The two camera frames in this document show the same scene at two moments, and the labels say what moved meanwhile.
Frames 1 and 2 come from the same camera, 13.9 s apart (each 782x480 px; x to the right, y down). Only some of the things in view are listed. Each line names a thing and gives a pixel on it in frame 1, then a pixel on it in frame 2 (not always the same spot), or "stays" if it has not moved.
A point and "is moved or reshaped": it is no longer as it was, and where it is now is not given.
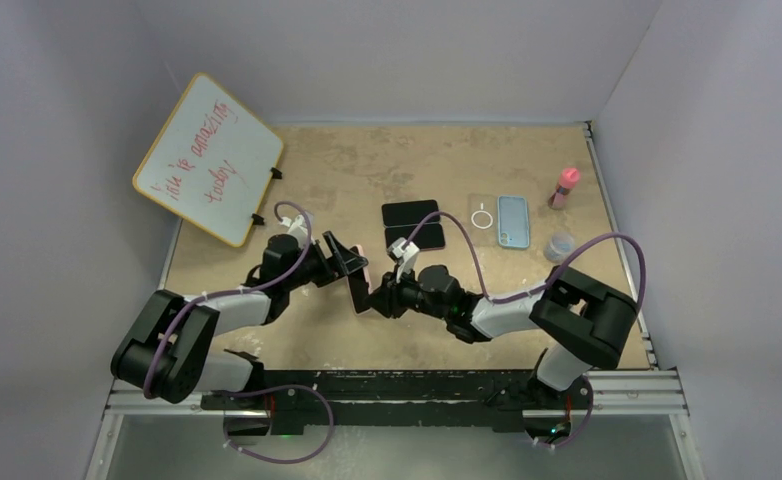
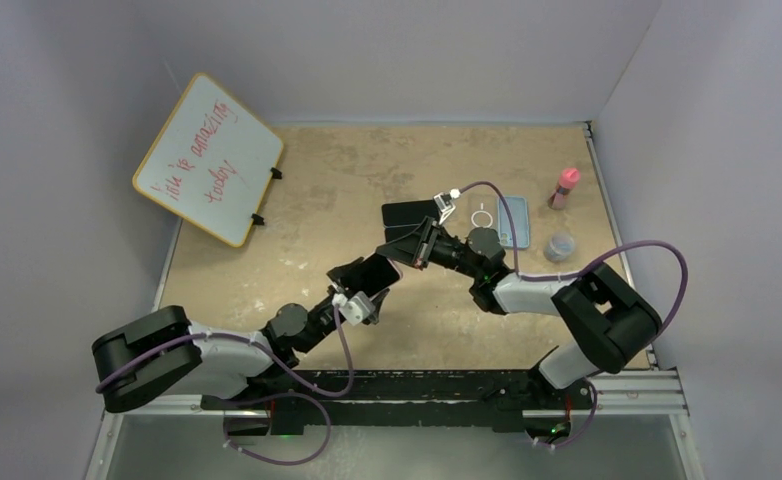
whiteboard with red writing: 211,160 stays
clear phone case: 483,219 stays
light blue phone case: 512,221 stays
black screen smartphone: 410,212 stays
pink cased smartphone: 359,286 is moved or reshaped
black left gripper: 329,267 → 340,273
